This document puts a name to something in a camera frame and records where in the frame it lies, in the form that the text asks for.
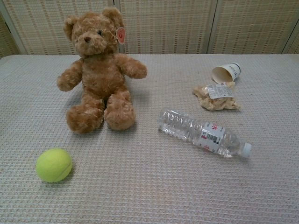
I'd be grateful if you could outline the brown teddy bear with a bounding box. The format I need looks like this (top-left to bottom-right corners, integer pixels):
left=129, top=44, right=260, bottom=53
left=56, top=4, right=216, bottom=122
left=57, top=7, right=148, bottom=135

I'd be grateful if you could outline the white woven tablecloth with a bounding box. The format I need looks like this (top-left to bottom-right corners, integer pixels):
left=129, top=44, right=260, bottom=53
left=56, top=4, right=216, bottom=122
left=0, top=54, right=299, bottom=224

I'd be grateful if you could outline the white paper cup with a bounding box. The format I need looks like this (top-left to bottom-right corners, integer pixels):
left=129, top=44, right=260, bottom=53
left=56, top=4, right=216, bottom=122
left=212, top=63, right=242, bottom=84

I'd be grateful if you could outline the woven folding screen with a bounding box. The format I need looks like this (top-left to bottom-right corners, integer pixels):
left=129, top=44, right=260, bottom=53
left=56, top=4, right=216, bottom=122
left=0, top=0, right=299, bottom=59

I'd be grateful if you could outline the clear bag of snacks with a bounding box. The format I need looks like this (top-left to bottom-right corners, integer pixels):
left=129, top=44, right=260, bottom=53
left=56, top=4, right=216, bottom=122
left=192, top=81, right=242, bottom=111

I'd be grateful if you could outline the yellow-green tennis ball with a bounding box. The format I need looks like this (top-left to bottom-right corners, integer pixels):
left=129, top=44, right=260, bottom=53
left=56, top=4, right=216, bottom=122
left=36, top=148, right=72, bottom=183

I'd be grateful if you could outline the clear plastic water bottle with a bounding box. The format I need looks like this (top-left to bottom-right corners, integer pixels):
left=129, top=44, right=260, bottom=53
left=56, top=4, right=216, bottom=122
left=157, top=107, right=252, bottom=159

